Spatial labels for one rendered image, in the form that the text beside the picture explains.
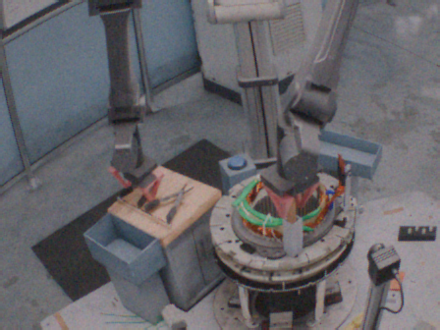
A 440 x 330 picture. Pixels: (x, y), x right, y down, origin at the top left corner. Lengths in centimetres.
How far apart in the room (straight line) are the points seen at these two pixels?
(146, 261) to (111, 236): 17
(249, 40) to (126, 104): 46
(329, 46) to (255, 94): 72
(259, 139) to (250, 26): 36
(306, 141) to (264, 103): 73
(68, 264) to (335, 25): 224
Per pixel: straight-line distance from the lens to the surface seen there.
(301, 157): 99
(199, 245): 152
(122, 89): 126
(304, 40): 393
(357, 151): 165
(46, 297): 288
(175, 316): 154
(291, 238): 122
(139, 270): 139
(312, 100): 102
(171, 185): 154
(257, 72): 168
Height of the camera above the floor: 198
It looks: 36 degrees down
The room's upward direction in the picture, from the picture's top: 9 degrees counter-clockwise
